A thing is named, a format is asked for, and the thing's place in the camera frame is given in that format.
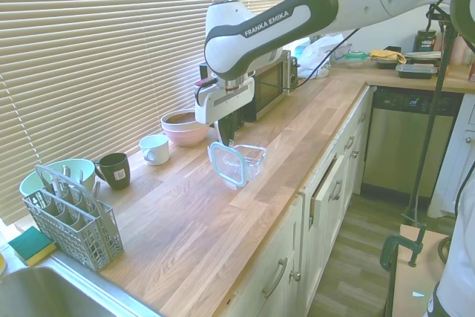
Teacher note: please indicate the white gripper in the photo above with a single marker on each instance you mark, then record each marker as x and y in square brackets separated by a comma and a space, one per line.
[222, 105]

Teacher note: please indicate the clear lid with teal rim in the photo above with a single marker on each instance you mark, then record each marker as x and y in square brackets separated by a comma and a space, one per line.
[226, 163]

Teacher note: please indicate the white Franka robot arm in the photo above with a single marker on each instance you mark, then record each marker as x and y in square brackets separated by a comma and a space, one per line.
[259, 46]

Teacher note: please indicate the square glass food container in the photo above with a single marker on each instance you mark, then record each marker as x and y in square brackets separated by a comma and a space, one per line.
[256, 161]

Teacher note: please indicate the round container with teal lid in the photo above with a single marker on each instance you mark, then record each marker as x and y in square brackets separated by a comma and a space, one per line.
[356, 59]

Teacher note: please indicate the black plastic food tray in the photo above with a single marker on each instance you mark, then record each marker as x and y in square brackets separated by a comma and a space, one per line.
[415, 71]

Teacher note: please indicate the pink bowl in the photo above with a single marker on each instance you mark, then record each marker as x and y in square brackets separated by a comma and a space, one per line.
[185, 139]

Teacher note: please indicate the grey bowl with brown inside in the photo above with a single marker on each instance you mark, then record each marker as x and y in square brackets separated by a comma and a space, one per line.
[178, 118]

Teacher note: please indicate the wide white mug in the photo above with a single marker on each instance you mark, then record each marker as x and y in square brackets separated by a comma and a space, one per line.
[156, 150]

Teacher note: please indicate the white plastic bag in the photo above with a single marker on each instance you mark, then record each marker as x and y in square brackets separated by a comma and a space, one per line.
[315, 53]

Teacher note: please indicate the black mug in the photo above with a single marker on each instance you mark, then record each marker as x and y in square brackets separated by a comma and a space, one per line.
[111, 166]

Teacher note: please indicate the white kitchen cabinet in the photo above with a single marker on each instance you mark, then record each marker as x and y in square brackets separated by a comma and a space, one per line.
[259, 257]

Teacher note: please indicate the metal cabinet knob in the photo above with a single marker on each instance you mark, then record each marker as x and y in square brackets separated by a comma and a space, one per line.
[355, 153]
[295, 275]

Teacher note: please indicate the mint green bowl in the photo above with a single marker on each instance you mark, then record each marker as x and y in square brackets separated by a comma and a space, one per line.
[89, 177]

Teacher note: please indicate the wide beige window blind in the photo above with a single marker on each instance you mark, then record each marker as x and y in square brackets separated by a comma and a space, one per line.
[92, 53]

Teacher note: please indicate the stainless steel dishwasher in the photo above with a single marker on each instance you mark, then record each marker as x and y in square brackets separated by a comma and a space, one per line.
[401, 146]

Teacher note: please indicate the yellow cloth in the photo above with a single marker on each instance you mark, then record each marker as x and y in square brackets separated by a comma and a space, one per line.
[386, 55]

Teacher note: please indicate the grey plastic cutlery basket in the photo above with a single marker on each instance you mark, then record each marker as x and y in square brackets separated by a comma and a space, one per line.
[85, 242]

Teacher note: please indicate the green clamp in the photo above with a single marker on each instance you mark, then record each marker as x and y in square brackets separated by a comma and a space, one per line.
[393, 246]

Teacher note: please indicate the stack of plates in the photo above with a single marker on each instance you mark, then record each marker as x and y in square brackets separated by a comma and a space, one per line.
[423, 55]

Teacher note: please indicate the black supplement tub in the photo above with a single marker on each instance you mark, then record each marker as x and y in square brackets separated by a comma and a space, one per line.
[425, 40]

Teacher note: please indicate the green and yellow sponge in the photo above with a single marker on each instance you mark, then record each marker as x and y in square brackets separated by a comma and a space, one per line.
[27, 244]

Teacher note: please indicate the stainless steel sink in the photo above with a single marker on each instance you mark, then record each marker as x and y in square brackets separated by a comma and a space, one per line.
[44, 294]

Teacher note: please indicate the plywood robot table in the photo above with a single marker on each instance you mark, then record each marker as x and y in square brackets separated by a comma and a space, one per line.
[419, 283]

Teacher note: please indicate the yellow round object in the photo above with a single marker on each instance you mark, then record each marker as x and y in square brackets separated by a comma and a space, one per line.
[2, 265]

